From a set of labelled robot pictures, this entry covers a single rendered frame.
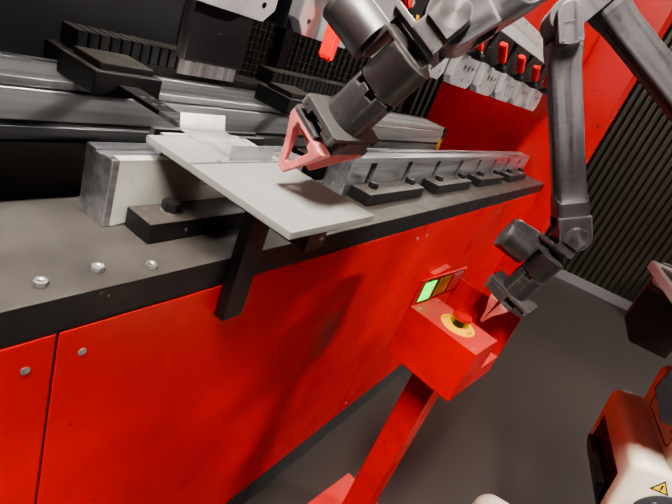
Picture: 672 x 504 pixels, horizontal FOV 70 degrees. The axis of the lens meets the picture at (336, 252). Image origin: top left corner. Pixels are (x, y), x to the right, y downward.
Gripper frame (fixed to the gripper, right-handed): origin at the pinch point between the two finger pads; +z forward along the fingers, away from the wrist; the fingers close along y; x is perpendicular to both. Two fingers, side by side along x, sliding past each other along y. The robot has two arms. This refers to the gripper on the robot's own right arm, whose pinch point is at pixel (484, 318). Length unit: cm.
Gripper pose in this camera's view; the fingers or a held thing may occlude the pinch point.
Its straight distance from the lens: 107.2
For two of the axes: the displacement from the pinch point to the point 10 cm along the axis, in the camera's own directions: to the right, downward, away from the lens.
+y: -5.9, -7.2, 3.7
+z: -5.0, 6.8, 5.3
